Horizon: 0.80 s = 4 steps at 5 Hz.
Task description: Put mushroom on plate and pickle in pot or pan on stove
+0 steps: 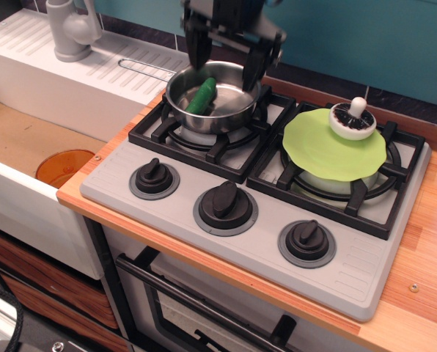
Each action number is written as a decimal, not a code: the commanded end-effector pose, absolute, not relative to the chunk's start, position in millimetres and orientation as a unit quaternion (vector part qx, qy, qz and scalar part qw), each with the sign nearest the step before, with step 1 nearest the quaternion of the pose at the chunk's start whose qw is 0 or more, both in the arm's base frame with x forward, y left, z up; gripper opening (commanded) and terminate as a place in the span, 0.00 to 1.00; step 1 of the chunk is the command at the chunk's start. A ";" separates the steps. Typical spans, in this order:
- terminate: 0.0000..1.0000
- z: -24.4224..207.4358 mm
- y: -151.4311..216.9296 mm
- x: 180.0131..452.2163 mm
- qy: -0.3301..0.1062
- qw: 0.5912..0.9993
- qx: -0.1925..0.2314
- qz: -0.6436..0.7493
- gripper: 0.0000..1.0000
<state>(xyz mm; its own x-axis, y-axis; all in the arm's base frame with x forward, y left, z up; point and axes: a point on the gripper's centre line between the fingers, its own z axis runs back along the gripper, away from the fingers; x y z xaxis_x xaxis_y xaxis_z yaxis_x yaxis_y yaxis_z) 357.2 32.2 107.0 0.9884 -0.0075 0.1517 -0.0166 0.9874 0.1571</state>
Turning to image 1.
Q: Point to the black burner grate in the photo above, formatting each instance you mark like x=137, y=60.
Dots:
x=230, y=155
x=378, y=205

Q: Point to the white toy sink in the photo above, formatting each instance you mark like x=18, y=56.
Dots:
x=48, y=106

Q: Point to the black left stove knob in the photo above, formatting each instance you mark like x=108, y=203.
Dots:
x=154, y=181

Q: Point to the black stove knob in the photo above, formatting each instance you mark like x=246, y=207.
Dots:
x=307, y=244
x=225, y=210
x=154, y=181

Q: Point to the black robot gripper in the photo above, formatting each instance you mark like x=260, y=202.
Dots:
x=238, y=24

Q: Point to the white toy mushroom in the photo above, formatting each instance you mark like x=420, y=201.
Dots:
x=352, y=121

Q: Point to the toy oven door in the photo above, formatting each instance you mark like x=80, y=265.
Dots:
x=185, y=309

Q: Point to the grey toy faucet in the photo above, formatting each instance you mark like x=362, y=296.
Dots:
x=73, y=33

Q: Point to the grey toy stove top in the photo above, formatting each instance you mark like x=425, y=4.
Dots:
x=352, y=283

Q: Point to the black right burner grate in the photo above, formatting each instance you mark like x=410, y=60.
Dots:
x=378, y=205

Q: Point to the stainless steel pot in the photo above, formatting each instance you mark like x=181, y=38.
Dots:
x=230, y=109

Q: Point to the wooden drawer front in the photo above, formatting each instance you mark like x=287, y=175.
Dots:
x=71, y=300

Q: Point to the black left burner grate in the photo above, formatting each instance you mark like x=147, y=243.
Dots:
x=230, y=155

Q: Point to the black right stove knob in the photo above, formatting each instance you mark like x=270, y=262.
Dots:
x=307, y=244

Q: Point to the black oven door handle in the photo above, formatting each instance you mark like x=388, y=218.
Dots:
x=185, y=296

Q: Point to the black middle stove knob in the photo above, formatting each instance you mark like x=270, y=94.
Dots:
x=225, y=210

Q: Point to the light green plastic plate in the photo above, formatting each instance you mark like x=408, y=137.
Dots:
x=313, y=146

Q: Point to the green toy pickle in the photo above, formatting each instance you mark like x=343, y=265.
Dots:
x=203, y=97

